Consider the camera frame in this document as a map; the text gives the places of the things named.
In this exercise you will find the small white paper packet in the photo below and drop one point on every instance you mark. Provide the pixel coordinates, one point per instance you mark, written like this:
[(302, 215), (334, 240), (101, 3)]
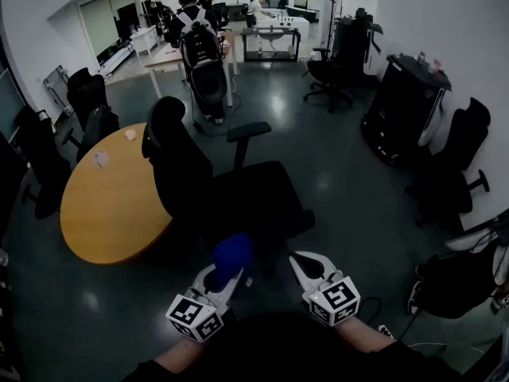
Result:
[(130, 134)]

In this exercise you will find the person's left forearm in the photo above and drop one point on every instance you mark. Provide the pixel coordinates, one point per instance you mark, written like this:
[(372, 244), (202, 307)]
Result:
[(181, 352)]

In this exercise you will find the white printed paper packet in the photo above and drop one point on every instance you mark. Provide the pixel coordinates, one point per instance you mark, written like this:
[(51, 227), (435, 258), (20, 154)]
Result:
[(101, 159)]

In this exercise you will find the rectangular wooden table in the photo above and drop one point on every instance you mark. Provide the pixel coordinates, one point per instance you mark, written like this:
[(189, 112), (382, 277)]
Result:
[(167, 58)]

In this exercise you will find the person's black clothing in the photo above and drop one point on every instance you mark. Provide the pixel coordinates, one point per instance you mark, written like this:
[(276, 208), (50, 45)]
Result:
[(286, 348)]

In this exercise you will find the white power strip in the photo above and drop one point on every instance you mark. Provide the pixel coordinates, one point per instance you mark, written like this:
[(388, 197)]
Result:
[(386, 331)]

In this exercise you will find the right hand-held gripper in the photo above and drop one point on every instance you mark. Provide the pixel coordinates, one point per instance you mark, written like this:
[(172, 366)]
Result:
[(334, 301)]

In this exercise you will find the black tall equipment rack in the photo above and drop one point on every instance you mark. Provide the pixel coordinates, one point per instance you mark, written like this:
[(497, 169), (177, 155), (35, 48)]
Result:
[(354, 42)]

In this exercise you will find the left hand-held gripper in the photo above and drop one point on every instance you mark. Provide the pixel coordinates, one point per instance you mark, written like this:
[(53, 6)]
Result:
[(195, 318)]

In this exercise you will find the black frame bench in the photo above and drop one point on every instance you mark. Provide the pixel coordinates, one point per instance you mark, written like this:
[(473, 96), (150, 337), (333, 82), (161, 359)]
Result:
[(272, 40)]

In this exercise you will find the white cabinet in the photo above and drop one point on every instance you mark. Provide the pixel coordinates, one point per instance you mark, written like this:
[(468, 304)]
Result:
[(145, 38)]

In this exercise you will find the small pink object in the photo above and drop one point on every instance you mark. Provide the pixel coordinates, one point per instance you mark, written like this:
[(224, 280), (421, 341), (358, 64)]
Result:
[(438, 66)]

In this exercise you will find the blue cloth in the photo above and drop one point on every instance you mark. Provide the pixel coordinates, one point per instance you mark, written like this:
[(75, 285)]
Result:
[(232, 255)]

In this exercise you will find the black mesh office chair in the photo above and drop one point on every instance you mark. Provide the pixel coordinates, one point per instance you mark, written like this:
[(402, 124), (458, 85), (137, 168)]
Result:
[(187, 181)]

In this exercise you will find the round wooden table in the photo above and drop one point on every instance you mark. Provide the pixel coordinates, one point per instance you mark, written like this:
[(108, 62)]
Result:
[(115, 205)]

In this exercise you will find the person's right forearm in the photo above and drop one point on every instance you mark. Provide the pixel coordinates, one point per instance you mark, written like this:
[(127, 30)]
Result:
[(366, 332)]

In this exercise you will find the small grey bottle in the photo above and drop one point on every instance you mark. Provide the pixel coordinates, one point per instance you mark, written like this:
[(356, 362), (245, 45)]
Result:
[(421, 58)]

